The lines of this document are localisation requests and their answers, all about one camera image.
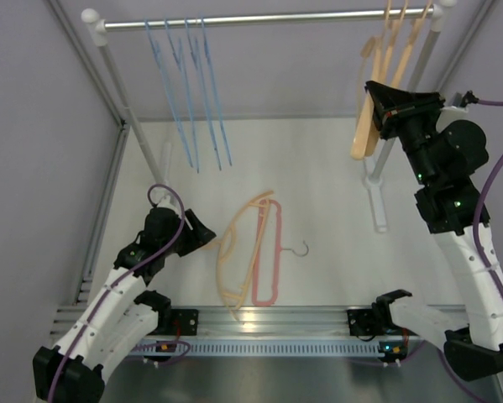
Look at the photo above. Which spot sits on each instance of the blue wire hanger two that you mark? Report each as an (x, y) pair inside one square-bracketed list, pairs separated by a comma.
[(180, 60)]

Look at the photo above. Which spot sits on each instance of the white right rack foot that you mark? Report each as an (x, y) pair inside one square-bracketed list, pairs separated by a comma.
[(377, 201)]

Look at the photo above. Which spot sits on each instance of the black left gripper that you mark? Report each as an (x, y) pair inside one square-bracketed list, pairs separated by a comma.
[(199, 235)]

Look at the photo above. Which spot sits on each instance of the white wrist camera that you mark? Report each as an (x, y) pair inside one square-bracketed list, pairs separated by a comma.
[(168, 202), (458, 103)]

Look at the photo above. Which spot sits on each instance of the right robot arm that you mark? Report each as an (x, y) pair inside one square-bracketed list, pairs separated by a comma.
[(443, 161)]

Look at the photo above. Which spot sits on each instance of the blue wire hanger one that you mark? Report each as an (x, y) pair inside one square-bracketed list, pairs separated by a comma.
[(168, 89)]

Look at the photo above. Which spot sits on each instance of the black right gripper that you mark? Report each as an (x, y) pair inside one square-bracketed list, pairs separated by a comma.
[(395, 108)]

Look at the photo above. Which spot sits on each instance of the white right rack pole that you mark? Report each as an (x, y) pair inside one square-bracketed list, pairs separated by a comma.
[(441, 11)]

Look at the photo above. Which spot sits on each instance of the silver horizontal rack rod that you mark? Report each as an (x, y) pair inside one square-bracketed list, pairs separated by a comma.
[(244, 20)]

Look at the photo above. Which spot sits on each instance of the blue wire hanger three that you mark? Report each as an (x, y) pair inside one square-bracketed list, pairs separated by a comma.
[(197, 62)]

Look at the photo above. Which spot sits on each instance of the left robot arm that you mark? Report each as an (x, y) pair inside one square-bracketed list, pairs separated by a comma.
[(122, 313)]

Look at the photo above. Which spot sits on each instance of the blue wire hanger four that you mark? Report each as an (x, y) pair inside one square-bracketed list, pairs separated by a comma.
[(215, 92)]

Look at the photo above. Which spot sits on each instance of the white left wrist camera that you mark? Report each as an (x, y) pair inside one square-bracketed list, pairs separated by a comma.
[(168, 202)]

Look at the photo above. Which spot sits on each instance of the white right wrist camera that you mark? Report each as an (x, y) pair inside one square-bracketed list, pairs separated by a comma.
[(458, 103)]

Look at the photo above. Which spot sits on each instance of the white slotted cable duct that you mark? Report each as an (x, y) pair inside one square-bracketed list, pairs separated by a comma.
[(345, 348)]

